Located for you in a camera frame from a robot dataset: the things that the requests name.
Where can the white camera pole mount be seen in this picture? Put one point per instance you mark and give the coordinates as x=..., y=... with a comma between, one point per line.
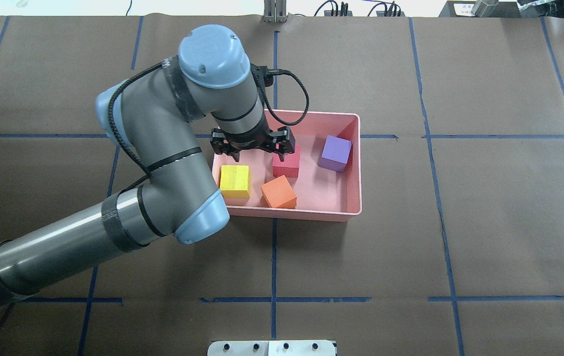
x=309, y=347

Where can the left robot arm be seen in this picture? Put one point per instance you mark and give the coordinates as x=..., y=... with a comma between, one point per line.
x=148, y=116

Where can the red foam block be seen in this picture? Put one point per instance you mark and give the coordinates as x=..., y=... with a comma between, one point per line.
x=290, y=167

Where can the silver metal cylinder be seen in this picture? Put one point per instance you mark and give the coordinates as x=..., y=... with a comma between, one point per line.
x=483, y=8

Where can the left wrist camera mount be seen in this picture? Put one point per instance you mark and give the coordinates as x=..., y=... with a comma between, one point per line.
x=263, y=76

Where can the orange foam block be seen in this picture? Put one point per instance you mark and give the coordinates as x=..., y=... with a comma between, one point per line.
x=278, y=193

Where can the pink plastic bin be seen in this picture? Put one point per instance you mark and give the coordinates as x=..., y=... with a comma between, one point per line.
x=323, y=195

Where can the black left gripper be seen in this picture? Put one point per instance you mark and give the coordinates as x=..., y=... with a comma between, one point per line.
x=249, y=143

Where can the yellow foam block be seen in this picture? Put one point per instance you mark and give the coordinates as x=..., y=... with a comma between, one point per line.
x=235, y=181

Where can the purple foam block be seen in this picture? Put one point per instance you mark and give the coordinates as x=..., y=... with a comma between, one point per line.
x=335, y=154

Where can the aluminium frame post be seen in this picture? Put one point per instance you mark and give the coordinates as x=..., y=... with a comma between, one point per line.
x=275, y=11

